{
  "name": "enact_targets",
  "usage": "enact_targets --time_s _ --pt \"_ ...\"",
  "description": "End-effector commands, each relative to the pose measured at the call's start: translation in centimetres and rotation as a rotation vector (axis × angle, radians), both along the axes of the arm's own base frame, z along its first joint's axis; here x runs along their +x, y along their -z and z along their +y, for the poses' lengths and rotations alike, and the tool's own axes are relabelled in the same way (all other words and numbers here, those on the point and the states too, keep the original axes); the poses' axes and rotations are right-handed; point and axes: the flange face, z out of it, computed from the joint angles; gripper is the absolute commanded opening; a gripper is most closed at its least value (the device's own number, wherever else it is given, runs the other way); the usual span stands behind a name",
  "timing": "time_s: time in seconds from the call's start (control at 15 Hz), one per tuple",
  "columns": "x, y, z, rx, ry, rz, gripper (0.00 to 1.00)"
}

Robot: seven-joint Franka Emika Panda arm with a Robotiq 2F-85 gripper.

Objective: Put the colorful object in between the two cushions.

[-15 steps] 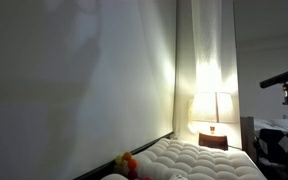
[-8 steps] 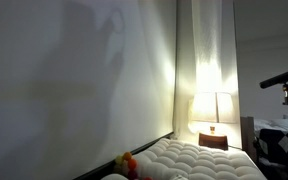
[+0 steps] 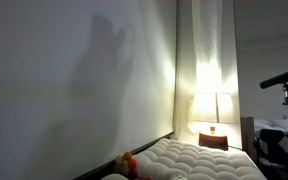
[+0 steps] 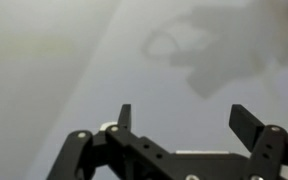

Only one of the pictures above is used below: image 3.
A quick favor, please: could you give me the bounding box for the colorful felt ball garland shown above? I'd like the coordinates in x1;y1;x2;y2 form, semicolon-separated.
113;151;154;180

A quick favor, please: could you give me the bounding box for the white curtain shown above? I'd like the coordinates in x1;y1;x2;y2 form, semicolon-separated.
172;0;242;148

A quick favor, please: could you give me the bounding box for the white shade table lamp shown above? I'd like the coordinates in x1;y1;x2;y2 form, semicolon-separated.
187;91;239;152

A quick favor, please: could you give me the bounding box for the large white tufted cushion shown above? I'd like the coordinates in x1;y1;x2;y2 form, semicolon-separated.
132;137;268;180

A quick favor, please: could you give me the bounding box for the white bed sheet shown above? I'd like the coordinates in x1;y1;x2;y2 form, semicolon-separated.
253;118;288;133

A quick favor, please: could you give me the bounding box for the dark quilt with white diamonds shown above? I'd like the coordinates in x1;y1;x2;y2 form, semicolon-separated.
257;128;288;173

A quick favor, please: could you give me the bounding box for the black bench back rail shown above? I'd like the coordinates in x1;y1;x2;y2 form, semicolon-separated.
73;131;176;180

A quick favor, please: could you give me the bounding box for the brown wooden bed post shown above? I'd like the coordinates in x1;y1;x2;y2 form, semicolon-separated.
239;115;256;164

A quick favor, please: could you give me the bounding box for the black stereo camera bar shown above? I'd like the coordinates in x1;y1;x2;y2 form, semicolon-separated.
259;65;288;90

